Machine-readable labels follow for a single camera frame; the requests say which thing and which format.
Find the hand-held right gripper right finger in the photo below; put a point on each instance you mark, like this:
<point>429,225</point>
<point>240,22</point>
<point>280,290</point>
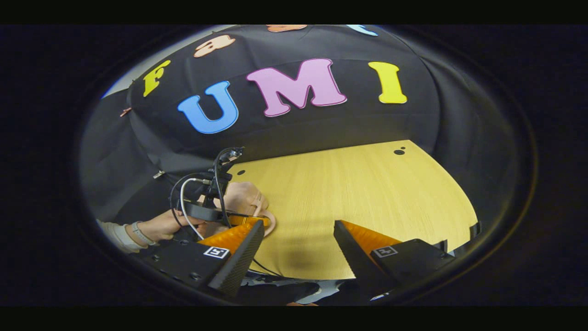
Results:
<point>356,262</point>

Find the pink cloth clip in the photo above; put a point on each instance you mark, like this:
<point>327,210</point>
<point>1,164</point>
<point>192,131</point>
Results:
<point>125,111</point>

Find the pink suitcase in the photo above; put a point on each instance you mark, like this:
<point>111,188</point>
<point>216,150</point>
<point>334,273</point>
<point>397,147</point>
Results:
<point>243,197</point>

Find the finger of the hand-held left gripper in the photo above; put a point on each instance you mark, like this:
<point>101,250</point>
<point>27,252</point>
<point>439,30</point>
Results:
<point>250,221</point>

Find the grey wristwatch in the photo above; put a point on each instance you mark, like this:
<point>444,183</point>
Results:
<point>140,233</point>

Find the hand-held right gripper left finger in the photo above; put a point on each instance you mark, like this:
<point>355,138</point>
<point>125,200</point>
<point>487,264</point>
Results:
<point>236,262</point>

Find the silver cloth clip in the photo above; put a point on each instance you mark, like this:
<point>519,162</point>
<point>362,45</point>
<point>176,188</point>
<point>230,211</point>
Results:
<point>158,174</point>

